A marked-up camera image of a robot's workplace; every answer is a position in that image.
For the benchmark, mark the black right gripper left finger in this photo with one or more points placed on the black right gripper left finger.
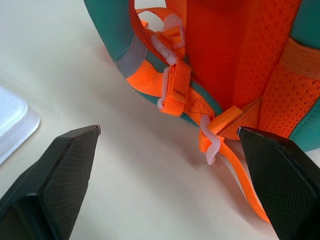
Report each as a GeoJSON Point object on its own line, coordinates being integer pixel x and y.
{"type": "Point", "coordinates": [57, 180]}

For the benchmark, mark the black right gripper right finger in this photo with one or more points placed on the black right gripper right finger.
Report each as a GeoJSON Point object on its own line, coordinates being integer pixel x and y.
{"type": "Point", "coordinates": [282, 180]}

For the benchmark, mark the teal and orange backpack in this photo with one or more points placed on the teal and orange backpack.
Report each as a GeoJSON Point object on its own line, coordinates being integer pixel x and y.
{"type": "Point", "coordinates": [225, 62]}

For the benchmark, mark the clear plastic container lid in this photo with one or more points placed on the clear plastic container lid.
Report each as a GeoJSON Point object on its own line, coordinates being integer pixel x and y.
{"type": "Point", "coordinates": [13, 122]}

